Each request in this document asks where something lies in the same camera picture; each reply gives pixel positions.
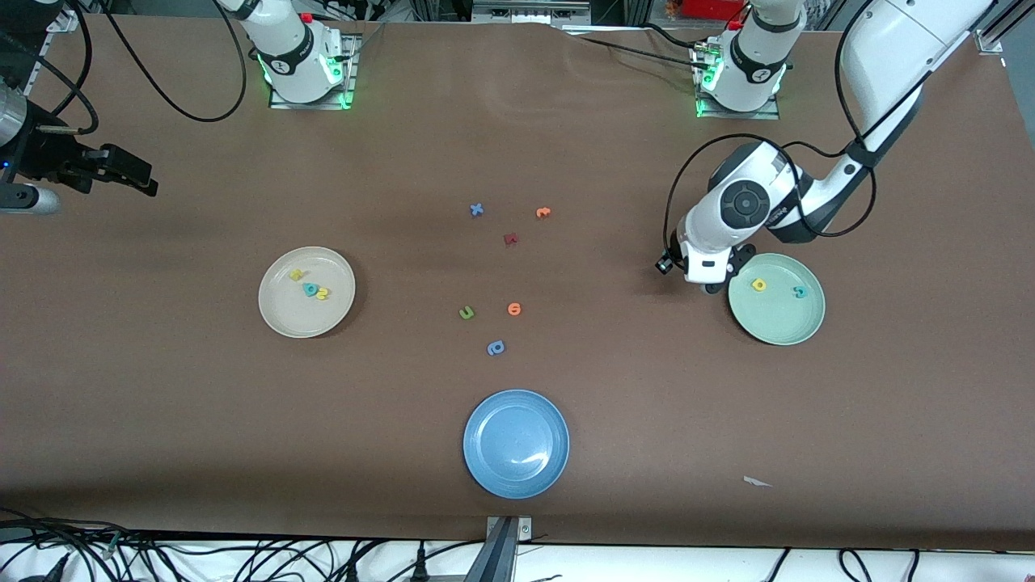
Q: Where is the pale green round plate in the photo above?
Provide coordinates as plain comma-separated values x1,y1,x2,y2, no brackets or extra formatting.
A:
728,253,826,347

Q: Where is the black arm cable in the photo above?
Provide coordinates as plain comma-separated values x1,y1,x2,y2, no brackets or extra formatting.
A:
665,133,878,255
0,0,247,134

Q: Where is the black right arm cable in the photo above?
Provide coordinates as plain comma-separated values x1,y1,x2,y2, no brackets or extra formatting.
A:
0,0,247,134

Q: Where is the metal left arm base mount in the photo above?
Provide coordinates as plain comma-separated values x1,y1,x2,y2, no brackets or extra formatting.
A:
692,36,782,120

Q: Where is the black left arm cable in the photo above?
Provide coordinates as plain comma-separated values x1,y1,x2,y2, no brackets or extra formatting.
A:
665,133,878,255

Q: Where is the red box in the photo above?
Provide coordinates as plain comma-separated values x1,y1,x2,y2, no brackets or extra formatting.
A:
679,0,745,21

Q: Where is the beige round plate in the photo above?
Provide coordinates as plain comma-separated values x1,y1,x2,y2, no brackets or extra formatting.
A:
258,246,357,339

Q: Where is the metal right arm base mount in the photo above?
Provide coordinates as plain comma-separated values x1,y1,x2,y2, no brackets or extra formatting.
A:
268,32,358,111

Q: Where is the brown paper table cover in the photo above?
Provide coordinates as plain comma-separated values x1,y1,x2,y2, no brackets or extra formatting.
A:
0,12,1035,550

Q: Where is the aluminium profile bracket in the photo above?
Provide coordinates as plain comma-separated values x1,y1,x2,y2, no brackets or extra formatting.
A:
464,516,534,582

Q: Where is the blue round plate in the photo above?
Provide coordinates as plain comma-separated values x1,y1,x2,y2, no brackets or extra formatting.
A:
463,389,571,500

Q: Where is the grey metal rail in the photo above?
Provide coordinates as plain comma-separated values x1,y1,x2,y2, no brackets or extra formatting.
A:
471,0,593,25

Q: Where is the black table cable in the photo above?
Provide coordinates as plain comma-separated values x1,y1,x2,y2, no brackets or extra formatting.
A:
558,23,716,74

